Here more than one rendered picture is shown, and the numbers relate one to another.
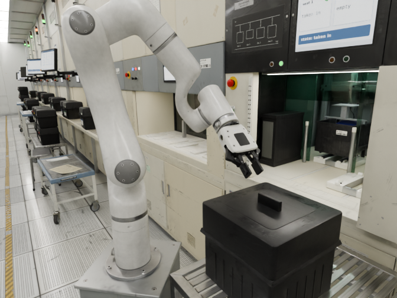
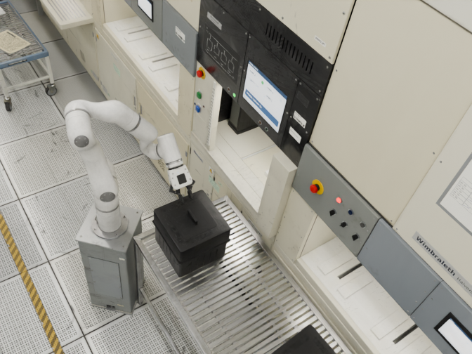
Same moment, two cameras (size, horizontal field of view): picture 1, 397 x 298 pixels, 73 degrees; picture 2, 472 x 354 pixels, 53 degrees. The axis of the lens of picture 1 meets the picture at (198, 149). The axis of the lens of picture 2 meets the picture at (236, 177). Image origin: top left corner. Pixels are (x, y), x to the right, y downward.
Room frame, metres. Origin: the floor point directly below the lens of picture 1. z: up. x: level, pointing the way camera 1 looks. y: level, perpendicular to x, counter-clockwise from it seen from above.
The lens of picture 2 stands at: (-0.68, -0.20, 2.93)
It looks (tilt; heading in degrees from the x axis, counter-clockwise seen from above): 48 degrees down; 353
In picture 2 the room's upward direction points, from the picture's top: 11 degrees clockwise
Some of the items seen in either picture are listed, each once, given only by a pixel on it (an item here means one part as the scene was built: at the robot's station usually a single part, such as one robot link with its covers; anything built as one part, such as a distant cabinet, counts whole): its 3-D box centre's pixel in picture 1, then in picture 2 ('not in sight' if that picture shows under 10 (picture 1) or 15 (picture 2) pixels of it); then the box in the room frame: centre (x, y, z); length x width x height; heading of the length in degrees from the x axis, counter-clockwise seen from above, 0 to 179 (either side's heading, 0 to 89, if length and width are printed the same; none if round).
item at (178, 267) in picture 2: (266, 256); (190, 237); (0.71, -0.20, 0.85); 0.28 x 0.28 x 0.17; 34
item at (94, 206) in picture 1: (68, 182); (10, 51); (2.92, 1.52, 0.24); 0.97 x 0.52 x 0.48; 37
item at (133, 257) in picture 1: (131, 237); (108, 213); (0.82, 0.23, 0.85); 0.19 x 0.19 x 0.18
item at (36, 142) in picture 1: (50, 152); not in sight; (4.32, 2.46, 0.24); 0.94 x 0.53 x 0.48; 34
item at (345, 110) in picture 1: (342, 132); not in sight; (1.55, -0.85, 1.06); 0.24 x 0.20 x 0.32; 35
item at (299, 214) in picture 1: (268, 217); (192, 223); (0.71, -0.20, 0.98); 0.29 x 0.29 x 0.13; 34
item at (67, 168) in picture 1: (65, 168); (8, 41); (2.76, 1.44, 0.47); 0.31 x 0.23 x 0.02; 56
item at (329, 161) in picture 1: (339, 159); not in sight; (1.55, -0.85, 0.89); 0.22 x 0.21 x 0.04; 125
